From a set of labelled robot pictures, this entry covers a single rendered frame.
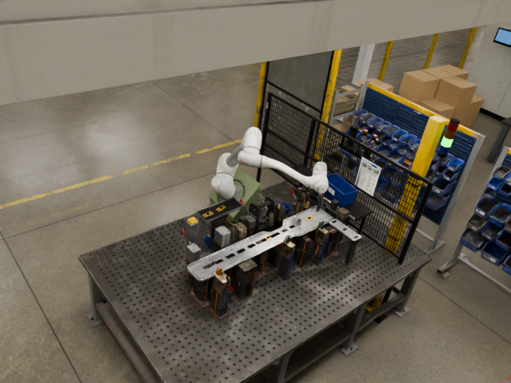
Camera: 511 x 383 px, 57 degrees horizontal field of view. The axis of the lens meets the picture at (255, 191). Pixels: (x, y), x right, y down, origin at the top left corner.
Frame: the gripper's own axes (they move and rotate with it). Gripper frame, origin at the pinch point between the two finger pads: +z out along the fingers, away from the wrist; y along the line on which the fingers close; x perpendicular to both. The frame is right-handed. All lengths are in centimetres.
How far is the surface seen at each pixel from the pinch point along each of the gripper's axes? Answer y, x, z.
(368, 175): 11, 54, -18
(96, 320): -79, -159, 111
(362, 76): -231, 364, 30
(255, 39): 175, -242, -216
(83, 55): 175, -250, -216
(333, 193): -6.4, 35.0, 4.0
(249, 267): 19, -82, 10
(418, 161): 47, 58, -51
